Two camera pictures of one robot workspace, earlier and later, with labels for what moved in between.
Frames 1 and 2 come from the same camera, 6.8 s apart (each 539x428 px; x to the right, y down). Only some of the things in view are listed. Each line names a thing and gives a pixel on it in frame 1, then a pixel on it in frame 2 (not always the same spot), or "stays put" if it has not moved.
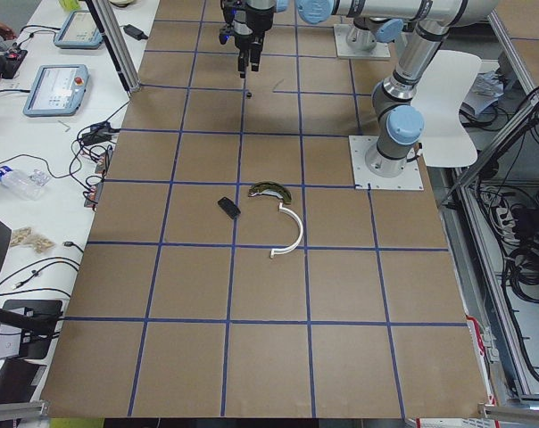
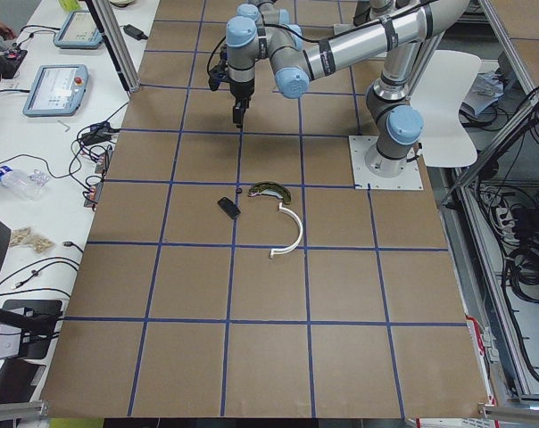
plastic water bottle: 28,184 stays put
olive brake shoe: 270,187 stays put
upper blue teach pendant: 57,90 stays put
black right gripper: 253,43 → 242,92
